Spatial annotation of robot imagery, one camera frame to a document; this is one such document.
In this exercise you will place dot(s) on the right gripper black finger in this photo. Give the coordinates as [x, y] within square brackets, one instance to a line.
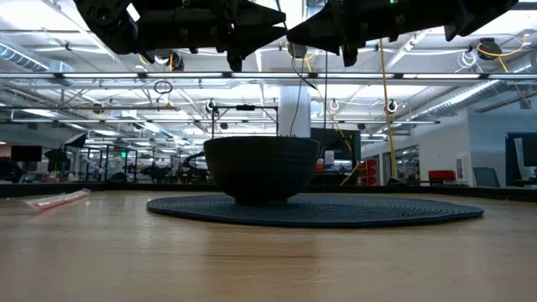
[327, 29]

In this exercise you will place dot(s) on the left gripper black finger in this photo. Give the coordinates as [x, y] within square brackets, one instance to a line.
[251, 42]
[256, 14]

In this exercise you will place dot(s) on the black bowl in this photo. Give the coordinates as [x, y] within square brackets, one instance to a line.
[260, 168]

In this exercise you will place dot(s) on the orange drinking straw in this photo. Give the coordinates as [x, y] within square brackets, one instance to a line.
[54, 200]

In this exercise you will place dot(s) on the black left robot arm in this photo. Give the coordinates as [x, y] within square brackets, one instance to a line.
[109, 21]

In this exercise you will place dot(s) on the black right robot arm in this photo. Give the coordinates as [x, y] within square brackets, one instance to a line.
[478, 12]

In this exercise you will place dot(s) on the white pillar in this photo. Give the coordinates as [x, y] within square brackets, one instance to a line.
[293, 113]

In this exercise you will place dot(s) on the red shelf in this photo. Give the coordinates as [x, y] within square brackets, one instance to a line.
[369, 172]

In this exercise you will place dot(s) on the red bin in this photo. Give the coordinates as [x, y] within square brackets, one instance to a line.
[441, 175]

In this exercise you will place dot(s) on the grey office chair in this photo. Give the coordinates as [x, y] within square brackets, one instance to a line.
[486, 177]

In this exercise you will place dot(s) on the round dark woven placemat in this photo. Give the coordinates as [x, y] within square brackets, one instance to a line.
[356, 211]

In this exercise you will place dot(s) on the black monitor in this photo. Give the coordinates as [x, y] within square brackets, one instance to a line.
[26, 153]

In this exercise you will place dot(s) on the black rig frame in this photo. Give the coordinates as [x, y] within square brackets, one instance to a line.
[245, 107]

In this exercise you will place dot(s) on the black table edge frame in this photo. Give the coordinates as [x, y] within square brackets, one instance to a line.
[126, 187]

